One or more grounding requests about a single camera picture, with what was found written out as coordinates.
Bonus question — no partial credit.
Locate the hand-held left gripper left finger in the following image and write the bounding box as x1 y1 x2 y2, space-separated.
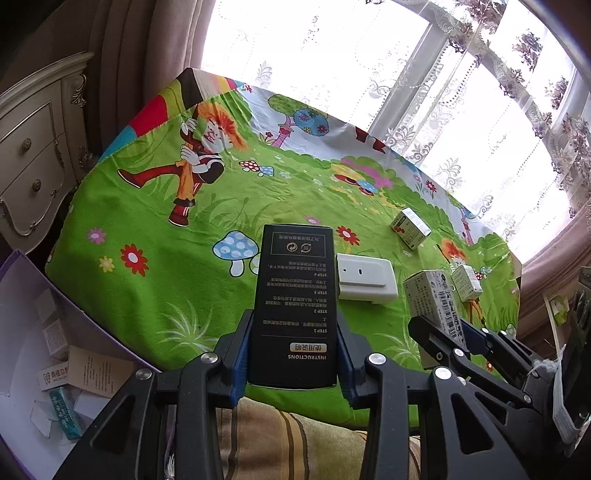
52 309 254 480

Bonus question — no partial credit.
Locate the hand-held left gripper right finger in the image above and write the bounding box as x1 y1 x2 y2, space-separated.
337 318 532 480

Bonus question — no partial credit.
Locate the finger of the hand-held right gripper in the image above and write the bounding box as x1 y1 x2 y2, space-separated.
409 316 550 416
462 323 541 384

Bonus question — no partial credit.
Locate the tall black box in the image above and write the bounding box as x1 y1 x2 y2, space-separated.
247 223 339 388

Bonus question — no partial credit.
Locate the purple cardboard box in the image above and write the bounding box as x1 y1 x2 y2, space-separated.
0 249 162 480

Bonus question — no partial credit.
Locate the small white grey carton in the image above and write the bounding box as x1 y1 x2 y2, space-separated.
450 264 484 303

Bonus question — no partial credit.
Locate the striped brown cushion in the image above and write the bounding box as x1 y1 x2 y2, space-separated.
215 397 421 480

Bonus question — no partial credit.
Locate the white plug adapter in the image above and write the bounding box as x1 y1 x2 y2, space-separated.
335 253 399 302

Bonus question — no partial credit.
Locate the beige pink curtain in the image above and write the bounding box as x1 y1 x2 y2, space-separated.
512 175 591 352
88 0 218 158

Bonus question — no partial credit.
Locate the small white green box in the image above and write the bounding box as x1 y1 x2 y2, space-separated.
390 208 431 250

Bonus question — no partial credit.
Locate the green printed blanket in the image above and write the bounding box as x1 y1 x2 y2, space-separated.
45 67 522 428

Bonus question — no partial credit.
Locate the clear plastic wrapper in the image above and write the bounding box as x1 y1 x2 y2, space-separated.
30 399 61 439

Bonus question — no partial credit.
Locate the ornate white nightstand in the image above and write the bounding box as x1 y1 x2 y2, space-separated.
0 51 95 254

